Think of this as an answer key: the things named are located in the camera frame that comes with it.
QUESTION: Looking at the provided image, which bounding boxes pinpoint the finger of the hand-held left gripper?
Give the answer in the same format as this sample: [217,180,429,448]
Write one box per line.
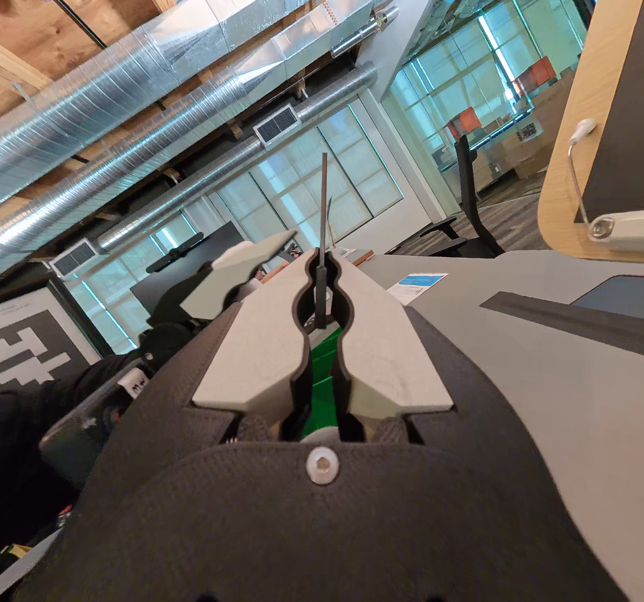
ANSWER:
[179,229,300,321]

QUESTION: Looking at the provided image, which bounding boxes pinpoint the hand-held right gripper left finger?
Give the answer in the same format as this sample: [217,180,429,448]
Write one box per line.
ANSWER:
[192,249,319,443]

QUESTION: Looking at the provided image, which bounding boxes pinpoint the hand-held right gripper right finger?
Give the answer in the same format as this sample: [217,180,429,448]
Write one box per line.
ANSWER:
[327,252,454,443]

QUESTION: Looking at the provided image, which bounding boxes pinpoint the green plastic bin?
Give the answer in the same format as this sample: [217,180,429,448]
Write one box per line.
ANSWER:
[301,328,344,440]

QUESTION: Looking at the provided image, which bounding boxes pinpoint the thin black acrylic sheet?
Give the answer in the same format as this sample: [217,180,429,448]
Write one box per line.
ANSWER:
[314,153,334,331]

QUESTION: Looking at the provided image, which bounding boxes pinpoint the person's left forearm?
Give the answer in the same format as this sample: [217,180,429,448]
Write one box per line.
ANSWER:
[0,355,132,542]

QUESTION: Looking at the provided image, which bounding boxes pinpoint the large black television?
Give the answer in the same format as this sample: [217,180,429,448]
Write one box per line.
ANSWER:
[129,220,248,314]

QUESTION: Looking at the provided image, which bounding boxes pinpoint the black webcam bar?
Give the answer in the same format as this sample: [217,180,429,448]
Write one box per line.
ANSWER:
[145,231,205,276]

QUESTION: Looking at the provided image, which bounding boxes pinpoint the printed paper sheet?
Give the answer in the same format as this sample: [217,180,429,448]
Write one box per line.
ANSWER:
[386,272,449,307]

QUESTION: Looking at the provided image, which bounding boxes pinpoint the white air vent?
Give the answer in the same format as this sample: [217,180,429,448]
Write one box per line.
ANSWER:
[252,103,303,149]
[49,238,98,279]

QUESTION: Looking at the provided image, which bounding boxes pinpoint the black office chair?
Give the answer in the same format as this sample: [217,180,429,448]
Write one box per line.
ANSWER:
[419,134,507,260]

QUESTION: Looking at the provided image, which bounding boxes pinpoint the orange 3D printer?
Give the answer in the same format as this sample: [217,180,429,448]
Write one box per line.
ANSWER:
[444,105,482,143]
[512,55,557,96]

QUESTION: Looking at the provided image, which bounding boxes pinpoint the cardboard box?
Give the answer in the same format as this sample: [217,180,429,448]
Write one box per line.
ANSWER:
[477,74,575,191]

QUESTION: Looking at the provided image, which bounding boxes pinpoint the spiral silver duct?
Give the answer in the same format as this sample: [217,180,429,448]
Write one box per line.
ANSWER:
[0,23,178,201]
[97,61,379,257]
[0,79,253,274]

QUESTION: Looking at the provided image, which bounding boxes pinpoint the galvanised rectangular duct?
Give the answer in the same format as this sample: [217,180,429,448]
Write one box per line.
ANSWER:
[145,0,407,91]

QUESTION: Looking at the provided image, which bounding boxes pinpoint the thin wire with white tip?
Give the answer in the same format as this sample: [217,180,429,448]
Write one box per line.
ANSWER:
[567,117,598,226]

